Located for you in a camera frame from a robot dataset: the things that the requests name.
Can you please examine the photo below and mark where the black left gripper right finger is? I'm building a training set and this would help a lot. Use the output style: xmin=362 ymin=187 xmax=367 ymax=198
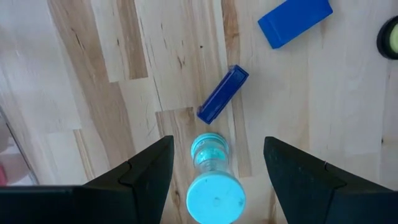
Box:
xmin=263 ymin=136 xmax=398 ymax=224

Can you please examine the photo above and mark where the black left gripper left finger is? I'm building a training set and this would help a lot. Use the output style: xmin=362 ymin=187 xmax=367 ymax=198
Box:
xmin=0 ymin=135 xmax=175 ymax=224

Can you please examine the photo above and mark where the dark blue narrow box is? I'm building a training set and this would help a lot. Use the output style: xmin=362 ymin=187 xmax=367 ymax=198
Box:
xmin=197 ymin=64 xmax=249 ymax=125

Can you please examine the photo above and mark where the black round green-centred object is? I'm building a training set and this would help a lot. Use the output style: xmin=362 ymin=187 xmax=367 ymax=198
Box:
xmin=376 ymin=15 xmax=398 ymax=60

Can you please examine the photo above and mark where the blue flat box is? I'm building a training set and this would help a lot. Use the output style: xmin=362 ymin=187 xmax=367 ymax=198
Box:
xmin=257 ymin=0 xmax=334 ymax=50

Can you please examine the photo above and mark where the teal capped hourglass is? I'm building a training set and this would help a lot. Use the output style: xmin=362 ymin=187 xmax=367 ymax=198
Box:
xmin=185 ymin=132 xmax=246 ymax=224

